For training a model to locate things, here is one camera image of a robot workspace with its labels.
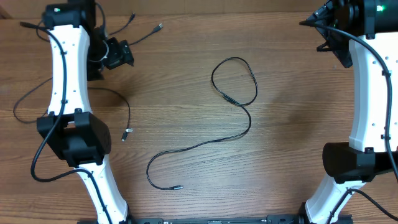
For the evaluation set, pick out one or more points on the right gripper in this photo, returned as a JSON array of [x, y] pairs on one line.
[[324, 15]]

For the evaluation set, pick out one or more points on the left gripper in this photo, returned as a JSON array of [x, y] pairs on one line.
[[120, 55]]

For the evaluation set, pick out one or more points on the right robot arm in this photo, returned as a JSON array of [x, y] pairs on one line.
[[362, 34]]

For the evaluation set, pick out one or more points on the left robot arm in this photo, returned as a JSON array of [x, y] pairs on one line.
[[80, 50]]

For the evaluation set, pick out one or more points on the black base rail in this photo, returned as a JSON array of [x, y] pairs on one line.
[[270, 219]]

